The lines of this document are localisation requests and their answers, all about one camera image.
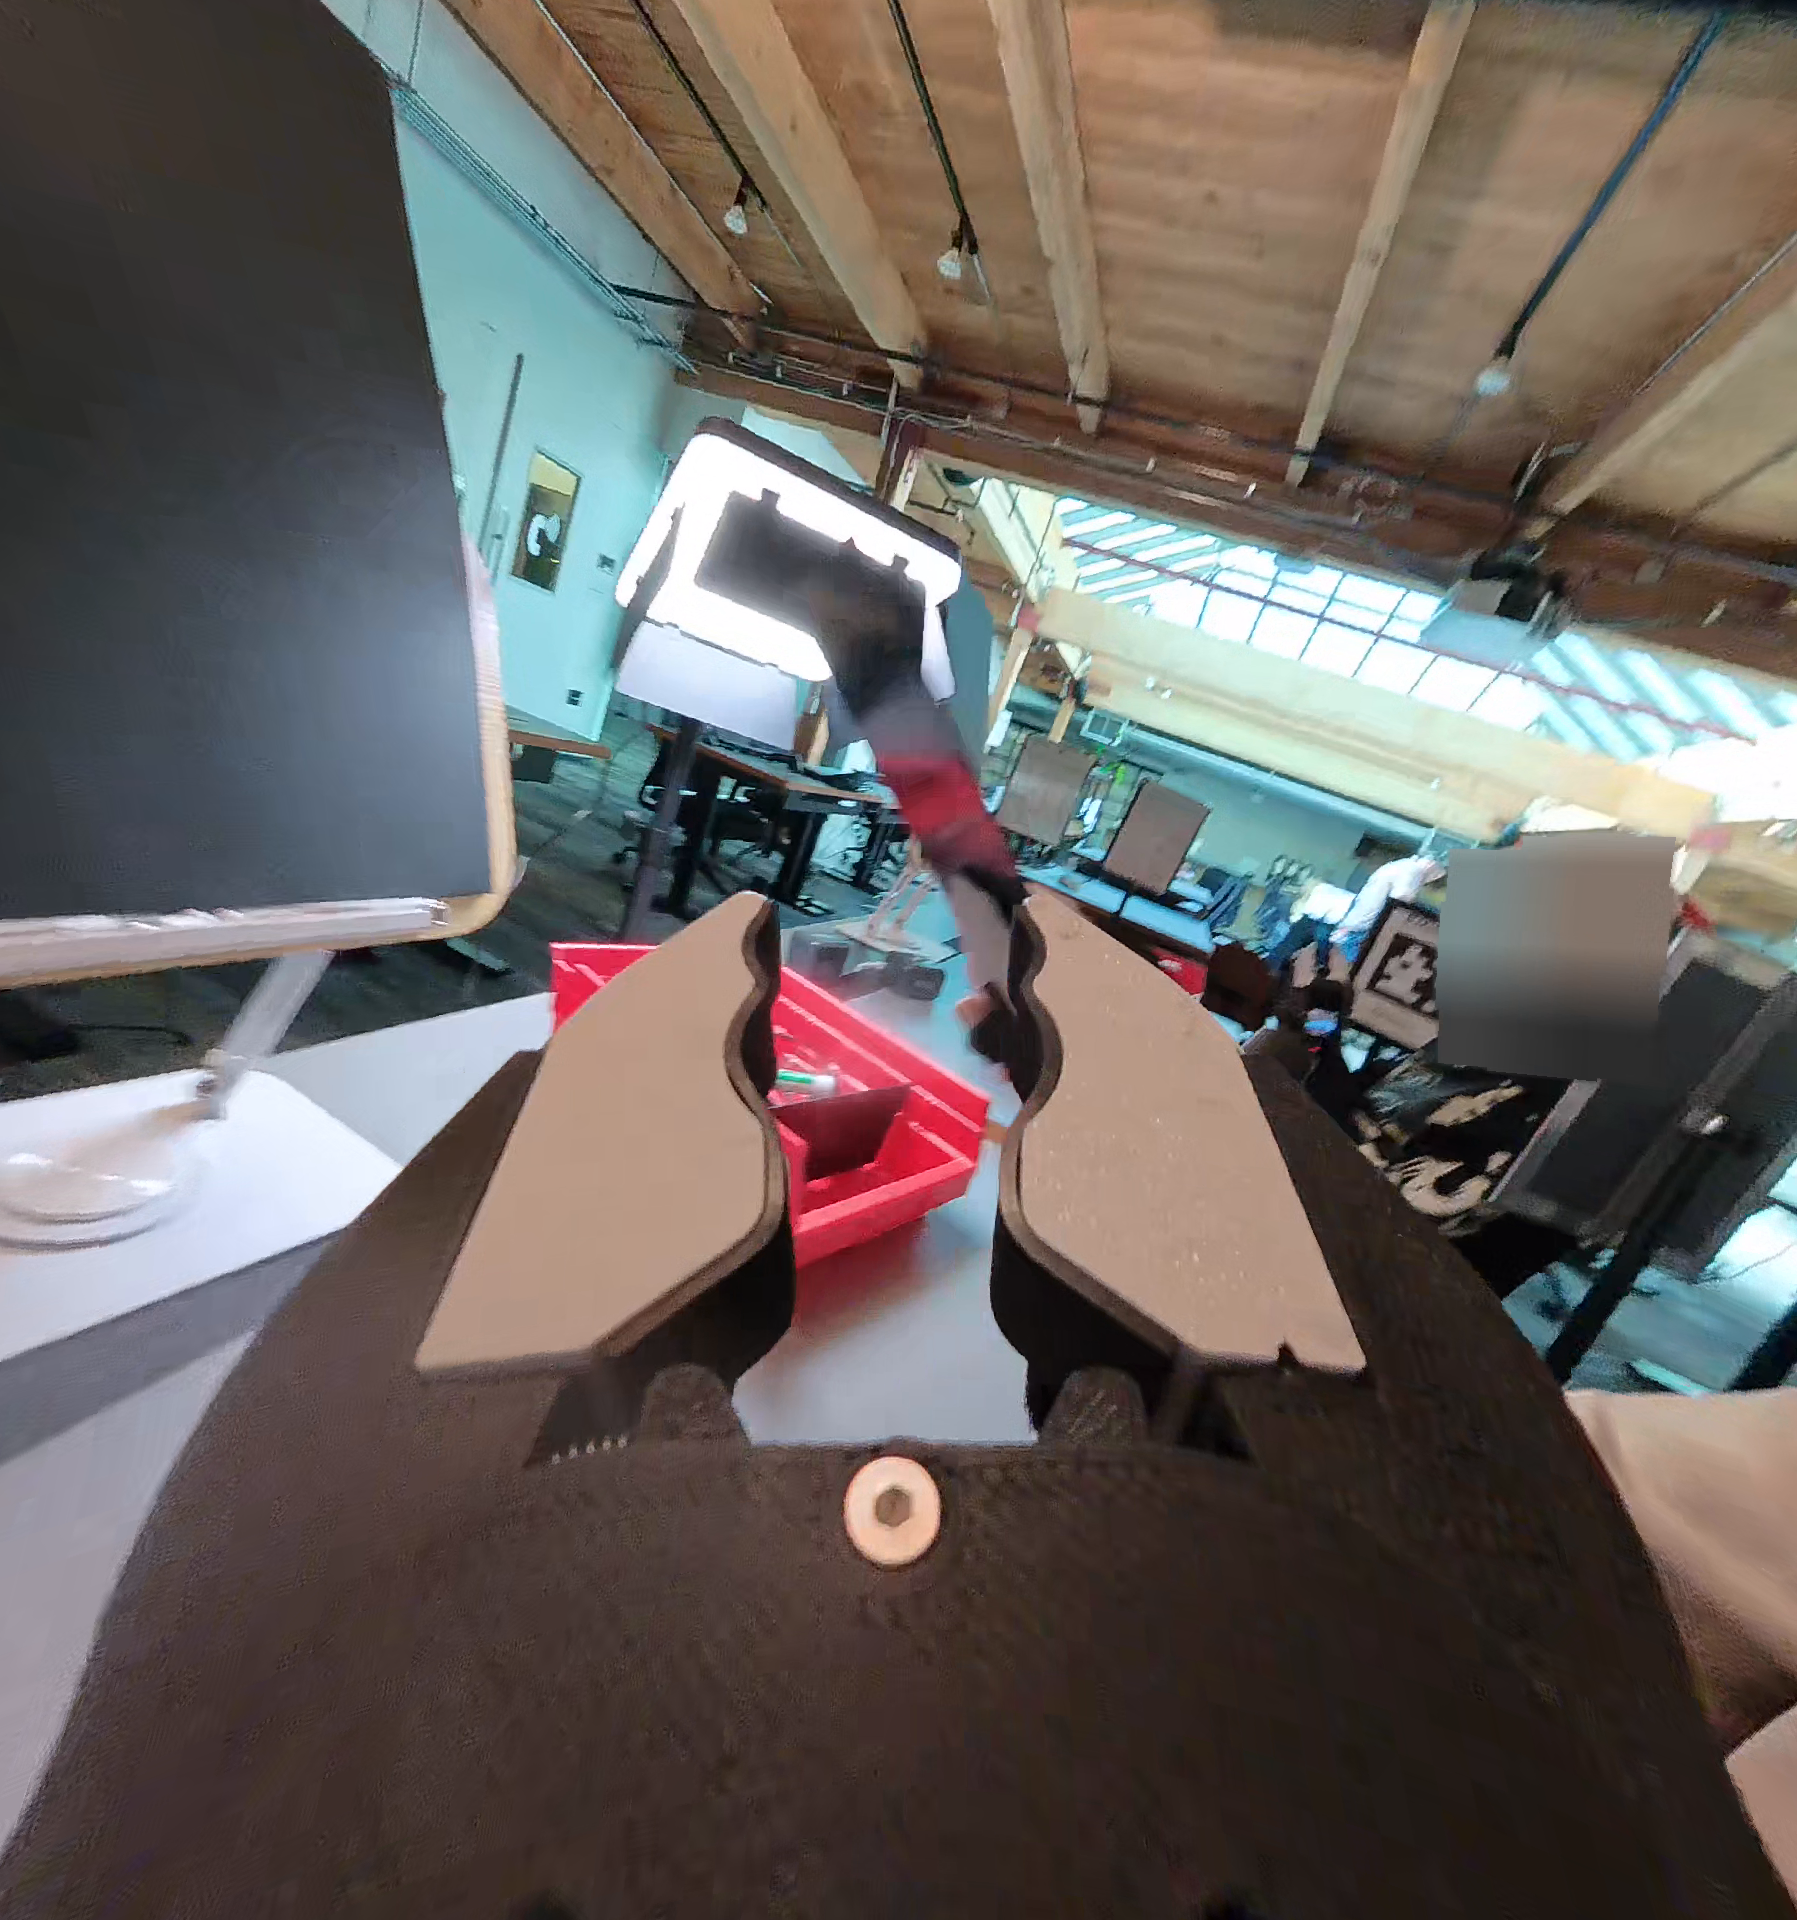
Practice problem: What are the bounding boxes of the background wooden desk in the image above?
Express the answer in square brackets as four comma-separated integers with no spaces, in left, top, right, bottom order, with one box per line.
[688,742,900,902]
[509,714,615,786]

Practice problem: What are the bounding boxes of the dark tool with red band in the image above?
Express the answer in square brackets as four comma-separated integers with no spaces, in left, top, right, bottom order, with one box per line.
[814,562,1045,1107]

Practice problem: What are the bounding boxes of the person's right forearm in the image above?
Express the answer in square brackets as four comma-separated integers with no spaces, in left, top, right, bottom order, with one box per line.
[1565,1385,1797,1920]

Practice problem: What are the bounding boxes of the printed tag poster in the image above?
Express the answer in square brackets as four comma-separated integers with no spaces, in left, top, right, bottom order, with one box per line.
[1352,899,1447,1050]

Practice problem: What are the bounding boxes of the black panel on tripod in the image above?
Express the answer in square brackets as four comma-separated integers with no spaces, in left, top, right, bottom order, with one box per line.
[1490,961,1797,1388]

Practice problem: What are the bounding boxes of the studio light panel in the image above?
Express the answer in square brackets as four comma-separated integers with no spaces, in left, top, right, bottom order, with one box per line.
[612,420,966,746]

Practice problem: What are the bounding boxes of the red plastic bin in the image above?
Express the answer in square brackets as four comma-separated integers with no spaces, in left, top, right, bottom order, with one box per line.
[549,938,993,1265]

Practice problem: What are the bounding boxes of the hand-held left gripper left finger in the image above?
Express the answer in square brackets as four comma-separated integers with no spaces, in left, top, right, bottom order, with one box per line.
[415,890,797,1381]

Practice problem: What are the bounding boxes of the easel whiteboard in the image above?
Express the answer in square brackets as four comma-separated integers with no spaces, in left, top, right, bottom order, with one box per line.
[995,736,1100,851]
[1104,779,1211,899]

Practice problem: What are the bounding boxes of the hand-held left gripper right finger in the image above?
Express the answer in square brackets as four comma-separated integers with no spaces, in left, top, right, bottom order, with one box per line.
[989,891,1368,1381]

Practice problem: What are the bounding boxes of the wooden board with black sheet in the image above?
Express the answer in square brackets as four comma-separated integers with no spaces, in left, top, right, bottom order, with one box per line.
[0,0,521,991]

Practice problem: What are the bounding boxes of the grey upright panel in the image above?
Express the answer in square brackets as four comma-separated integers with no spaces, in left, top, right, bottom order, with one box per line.
[938,586,998,753]

